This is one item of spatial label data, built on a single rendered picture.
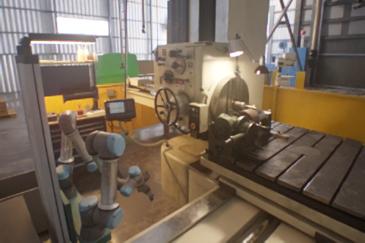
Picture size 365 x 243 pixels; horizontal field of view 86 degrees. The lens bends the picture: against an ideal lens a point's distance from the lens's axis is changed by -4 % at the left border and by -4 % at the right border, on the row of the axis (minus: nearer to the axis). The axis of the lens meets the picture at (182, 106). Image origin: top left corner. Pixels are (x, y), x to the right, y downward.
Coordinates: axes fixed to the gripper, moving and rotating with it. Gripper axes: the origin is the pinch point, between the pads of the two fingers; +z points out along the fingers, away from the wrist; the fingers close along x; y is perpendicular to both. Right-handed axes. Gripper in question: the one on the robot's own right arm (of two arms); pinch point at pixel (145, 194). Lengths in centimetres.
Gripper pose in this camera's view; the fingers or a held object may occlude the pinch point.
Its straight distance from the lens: 172.1
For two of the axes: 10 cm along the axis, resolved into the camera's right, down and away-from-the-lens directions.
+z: 1.4, 7.9, 5.9
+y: -5.9, 5.5, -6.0
